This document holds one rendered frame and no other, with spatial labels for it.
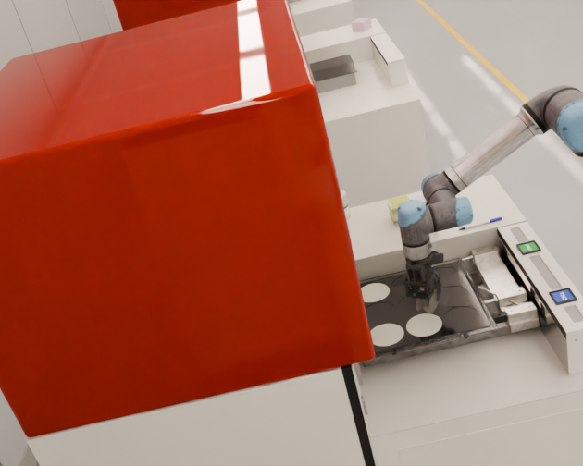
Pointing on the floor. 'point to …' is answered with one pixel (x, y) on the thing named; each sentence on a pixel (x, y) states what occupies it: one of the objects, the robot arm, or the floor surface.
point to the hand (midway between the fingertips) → (430, 308)
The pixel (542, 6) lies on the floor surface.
